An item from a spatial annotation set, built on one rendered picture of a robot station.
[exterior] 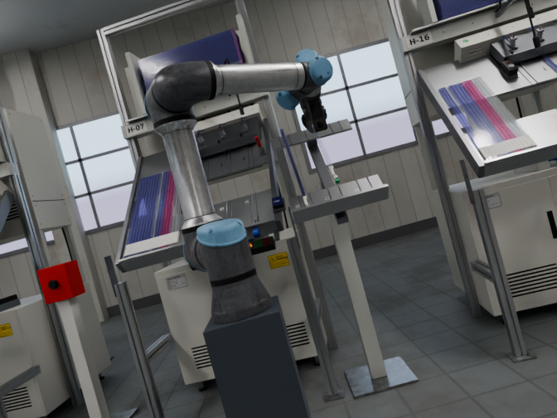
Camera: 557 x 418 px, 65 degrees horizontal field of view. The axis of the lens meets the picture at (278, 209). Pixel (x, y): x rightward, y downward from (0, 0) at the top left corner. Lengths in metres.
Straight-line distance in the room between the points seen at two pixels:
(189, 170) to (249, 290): 0.36
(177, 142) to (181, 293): 1.10
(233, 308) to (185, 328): 1.18
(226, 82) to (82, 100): 4.72
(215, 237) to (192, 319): 1.18
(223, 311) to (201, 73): 0.57
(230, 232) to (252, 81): 0.40
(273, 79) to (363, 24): 4.60
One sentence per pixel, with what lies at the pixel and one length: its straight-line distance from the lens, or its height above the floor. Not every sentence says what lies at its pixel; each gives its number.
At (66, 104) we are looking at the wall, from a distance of 5.86.
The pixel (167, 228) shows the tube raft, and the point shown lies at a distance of 1.89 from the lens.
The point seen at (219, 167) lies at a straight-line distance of 2.06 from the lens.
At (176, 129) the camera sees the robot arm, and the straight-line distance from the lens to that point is 1.20.
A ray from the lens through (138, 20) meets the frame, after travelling 2.54.
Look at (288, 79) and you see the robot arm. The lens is 1.23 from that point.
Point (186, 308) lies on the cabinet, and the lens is 2.17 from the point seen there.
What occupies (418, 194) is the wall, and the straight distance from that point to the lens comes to 5.54.
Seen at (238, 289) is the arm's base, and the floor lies 0.62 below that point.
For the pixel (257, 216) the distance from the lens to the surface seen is 1.73.
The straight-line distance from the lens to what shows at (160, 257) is 1.84.
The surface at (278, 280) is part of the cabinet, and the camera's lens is 2.04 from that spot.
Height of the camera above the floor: 0.79
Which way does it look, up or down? 1 degrees down
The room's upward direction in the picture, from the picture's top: 15 degrees counter-clockwise
